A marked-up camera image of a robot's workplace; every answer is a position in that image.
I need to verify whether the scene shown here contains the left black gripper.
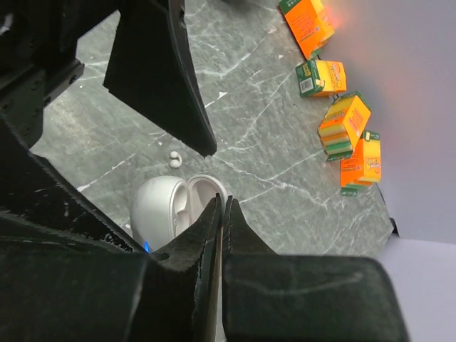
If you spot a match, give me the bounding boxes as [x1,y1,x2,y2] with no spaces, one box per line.
[1,1,120,143]

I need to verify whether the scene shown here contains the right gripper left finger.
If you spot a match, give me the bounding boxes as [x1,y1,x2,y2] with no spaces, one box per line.
[1,197,222,341]

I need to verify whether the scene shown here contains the white oval earbud case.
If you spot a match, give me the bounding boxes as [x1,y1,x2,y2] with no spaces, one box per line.
[130,175,228,253]

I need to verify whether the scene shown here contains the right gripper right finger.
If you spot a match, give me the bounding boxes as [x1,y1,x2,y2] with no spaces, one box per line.
[222,198,409,341]

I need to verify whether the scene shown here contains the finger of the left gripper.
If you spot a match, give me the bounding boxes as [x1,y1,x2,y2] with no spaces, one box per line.
[1,119,144,253]
[103,1,217,157]

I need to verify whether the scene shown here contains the orange green box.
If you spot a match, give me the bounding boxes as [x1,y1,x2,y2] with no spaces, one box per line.
[340,130,382,197]
[295,60,347,98]
[318,91,371,162]
[279,0,335,60]

